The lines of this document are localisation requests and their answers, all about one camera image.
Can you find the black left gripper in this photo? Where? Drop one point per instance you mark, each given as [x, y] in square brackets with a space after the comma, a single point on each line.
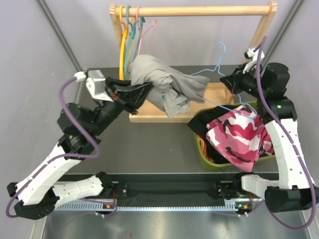
[131, 96]

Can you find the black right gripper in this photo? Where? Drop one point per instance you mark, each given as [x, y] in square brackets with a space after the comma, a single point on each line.
[233, 81]

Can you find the blue wire hanger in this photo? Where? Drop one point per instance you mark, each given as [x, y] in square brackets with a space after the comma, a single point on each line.
[217, 69]

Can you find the grey trousers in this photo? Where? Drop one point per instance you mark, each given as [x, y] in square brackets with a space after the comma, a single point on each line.
[172, 90]

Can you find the pink camouflage trousers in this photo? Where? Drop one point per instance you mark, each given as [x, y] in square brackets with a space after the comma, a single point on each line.
[240, 137]

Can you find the black trousers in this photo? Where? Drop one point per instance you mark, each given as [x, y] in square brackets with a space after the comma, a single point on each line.
[198, 125]

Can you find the orange plastic hanger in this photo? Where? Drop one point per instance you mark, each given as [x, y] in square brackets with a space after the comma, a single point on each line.
[125, 34]

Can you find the teal plastic hanger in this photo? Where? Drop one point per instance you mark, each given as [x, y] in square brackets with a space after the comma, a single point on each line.
[132, 34]

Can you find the orange white trousers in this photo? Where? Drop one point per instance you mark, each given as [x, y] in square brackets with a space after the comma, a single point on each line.
[203, 148]

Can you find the pink wire hanger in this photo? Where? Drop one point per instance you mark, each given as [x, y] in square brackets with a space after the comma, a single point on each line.
[141, 34]

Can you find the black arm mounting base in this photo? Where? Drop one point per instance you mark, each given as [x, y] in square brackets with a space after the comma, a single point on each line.
[216, 190]

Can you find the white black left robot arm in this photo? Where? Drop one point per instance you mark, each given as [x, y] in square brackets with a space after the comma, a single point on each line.
[39, 194]

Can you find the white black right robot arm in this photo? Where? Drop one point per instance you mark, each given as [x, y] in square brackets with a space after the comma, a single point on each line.
[291, 192]

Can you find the wooden clothes rack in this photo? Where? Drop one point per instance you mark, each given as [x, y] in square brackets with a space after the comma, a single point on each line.
[216, 92]

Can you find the olive green plastic basket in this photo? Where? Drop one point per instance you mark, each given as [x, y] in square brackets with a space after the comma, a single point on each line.
[211, 166]

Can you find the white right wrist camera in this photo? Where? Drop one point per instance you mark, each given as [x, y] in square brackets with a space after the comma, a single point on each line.
[251, 57]

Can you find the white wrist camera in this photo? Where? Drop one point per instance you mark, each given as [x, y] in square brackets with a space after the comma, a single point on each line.
[95, 83]
[251, 57]

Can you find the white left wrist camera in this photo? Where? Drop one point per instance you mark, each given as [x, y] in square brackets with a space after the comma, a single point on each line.
[95, 83]

